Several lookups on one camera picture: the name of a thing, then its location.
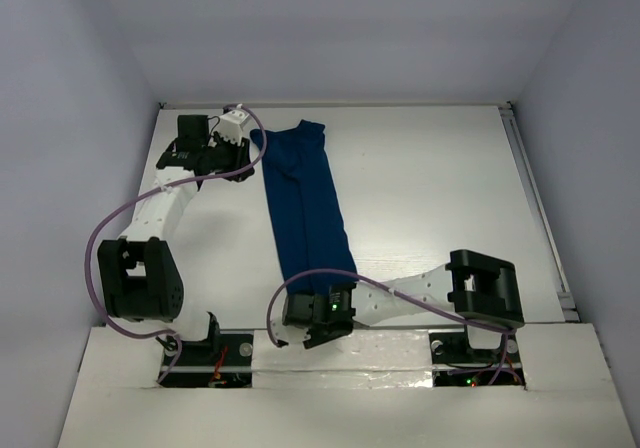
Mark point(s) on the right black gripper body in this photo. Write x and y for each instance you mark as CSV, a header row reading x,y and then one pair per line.
x,y
318,331

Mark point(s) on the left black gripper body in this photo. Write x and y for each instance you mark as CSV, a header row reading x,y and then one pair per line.
x,y
238,163

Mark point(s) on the blue mickey mouse t-shirt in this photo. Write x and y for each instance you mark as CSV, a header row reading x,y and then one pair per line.
x,y
305,215

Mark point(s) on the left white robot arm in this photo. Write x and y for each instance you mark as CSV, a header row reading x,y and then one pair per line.
x,y
140,279

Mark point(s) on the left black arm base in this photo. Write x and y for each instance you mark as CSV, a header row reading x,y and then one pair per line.
x,y
223,361

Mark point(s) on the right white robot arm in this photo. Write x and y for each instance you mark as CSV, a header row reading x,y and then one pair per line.
x,y
471,289

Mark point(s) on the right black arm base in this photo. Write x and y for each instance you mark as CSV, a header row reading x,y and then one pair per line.
x,y
456,364

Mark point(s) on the silver foil tape strip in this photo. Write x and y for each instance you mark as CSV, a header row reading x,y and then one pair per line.
x,y
364,360

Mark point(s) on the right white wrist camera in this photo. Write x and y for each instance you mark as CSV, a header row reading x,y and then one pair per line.
x,y
286,335

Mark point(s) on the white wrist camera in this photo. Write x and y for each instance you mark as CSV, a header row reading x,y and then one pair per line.
x,y
231,126
286,335

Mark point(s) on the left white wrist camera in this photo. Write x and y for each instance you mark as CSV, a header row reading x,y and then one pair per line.
x,y
231,126

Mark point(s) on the aluminium rail at table edge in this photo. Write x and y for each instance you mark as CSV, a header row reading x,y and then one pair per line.
x,y
565,297

